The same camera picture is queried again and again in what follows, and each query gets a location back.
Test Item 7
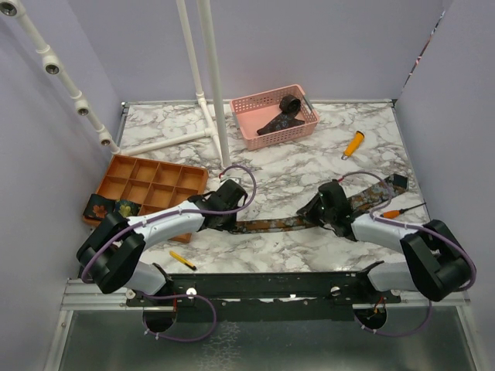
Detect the wooden compartment tray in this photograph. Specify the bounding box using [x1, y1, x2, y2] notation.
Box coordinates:
[83, 155, 208, 226]

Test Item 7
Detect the brown grey floral tie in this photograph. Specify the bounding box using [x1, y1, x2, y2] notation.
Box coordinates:
[230, 174, 408, 238]

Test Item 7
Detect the purple cable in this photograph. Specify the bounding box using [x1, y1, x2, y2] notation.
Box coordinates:
[338, 172, 477, 337]
[80, 165, 258, 343]

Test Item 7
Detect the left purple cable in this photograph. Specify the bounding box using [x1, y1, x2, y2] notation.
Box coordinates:
[80, 165, 258, 343]

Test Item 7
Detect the yellow handled utility knife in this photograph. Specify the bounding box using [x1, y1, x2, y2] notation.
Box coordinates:
[341, 131, 365, 160]

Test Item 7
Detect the navy yellow-flower rolled tie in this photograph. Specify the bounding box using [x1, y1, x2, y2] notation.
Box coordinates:
[114, 199, 142, 218]

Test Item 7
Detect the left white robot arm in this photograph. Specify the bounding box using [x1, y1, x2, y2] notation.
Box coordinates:
[77, 179, 248, 305]

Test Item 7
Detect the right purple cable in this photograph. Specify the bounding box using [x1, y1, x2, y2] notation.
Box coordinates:
[338, 172, 477, 337]

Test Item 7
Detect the white PVC pipe frame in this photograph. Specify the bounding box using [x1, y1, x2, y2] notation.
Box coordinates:
[0, 0, 233, 171]

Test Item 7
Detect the dark blue-flowered tie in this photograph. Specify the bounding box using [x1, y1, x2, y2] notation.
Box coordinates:
[257, 94, 305, 135]

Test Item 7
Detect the orange handled screwdriver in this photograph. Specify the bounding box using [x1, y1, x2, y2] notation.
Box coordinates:
[381, 203, 425, 220]

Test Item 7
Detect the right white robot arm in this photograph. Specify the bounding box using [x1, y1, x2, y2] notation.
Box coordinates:
[297, 180, 476, 302]

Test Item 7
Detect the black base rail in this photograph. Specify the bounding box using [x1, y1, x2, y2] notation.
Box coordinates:
[126, 269, 401, 322]

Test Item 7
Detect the black orange-flower rolled tie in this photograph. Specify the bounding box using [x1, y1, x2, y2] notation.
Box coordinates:
[83, 193, 115, 221]

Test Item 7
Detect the pink perforated plastic basket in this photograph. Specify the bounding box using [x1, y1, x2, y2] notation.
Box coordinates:
[230, 84, 319, 151]

